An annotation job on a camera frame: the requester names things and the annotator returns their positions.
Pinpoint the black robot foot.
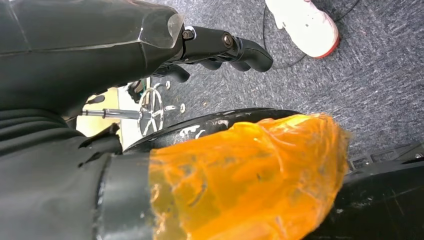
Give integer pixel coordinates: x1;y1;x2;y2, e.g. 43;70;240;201
303;142;424;240

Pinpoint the thin black floor cable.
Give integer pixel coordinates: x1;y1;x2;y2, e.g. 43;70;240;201
262;0;360;70

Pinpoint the white shoe red sole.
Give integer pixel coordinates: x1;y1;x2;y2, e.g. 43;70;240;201
264;0;341;60

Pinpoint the silver swivel chair base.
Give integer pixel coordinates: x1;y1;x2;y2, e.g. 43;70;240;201
79;80;187;137

